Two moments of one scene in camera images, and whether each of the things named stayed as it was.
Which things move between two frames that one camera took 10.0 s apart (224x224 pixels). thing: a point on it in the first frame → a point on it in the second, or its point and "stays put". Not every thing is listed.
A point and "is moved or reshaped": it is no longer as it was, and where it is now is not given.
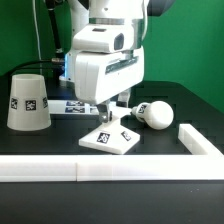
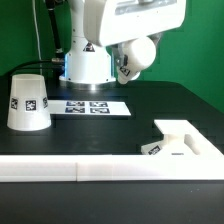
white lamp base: [111, 137] → [180, 138]
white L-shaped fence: [206, 163] stays put
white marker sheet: [71, 107] stays put
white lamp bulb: [156, 114] is moved or reshaped
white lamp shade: [29, 108] stays put
